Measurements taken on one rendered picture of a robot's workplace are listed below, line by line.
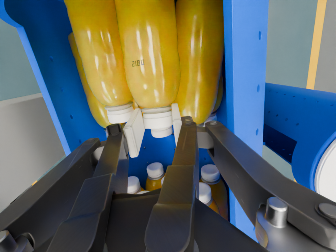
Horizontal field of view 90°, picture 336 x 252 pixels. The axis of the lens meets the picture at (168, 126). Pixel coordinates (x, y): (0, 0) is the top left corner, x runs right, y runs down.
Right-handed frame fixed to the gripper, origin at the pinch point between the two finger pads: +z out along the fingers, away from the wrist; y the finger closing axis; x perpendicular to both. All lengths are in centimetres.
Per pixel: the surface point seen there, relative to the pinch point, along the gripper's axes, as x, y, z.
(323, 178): -22.2, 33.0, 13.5
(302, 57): -3, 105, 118
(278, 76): -15, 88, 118
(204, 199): -16.5, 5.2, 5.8
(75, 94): 3.6, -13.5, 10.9
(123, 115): 0.3, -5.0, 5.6
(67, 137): -1.7, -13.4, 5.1
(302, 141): -16.2, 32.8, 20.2
